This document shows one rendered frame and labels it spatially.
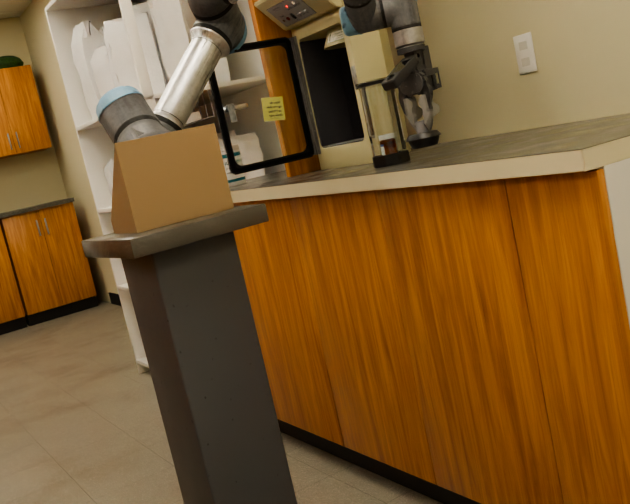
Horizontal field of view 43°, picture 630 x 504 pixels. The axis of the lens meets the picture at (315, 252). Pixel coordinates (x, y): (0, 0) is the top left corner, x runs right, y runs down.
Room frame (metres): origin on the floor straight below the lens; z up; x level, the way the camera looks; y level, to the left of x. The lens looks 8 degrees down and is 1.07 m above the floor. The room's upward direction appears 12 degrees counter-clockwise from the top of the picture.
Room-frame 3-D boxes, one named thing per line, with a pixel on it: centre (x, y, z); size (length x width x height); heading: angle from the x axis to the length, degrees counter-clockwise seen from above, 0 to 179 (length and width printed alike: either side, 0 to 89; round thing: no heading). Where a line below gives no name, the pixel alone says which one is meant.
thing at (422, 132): (2.05, -0.33, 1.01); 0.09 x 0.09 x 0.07
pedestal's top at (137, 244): (1.81, 0.30, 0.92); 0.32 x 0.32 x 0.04; 32
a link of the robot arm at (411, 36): (2.06, -0.34, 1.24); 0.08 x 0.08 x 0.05
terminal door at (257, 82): (2.64, 0.07, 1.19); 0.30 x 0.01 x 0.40; 114
